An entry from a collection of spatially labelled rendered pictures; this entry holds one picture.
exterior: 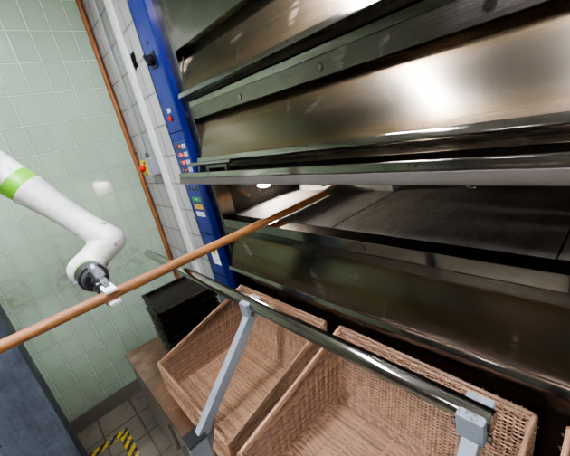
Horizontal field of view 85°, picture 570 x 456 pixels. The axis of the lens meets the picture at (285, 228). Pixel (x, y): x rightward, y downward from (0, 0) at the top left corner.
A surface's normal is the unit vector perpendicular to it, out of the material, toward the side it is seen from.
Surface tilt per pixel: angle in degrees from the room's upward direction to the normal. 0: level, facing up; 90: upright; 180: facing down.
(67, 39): 90
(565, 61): 70
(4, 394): 90
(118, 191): 90
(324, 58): 90
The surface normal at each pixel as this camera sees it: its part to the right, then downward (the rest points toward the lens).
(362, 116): -0.75, 0.03
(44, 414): 0.67, 0.11
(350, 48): -0.72, 0.36
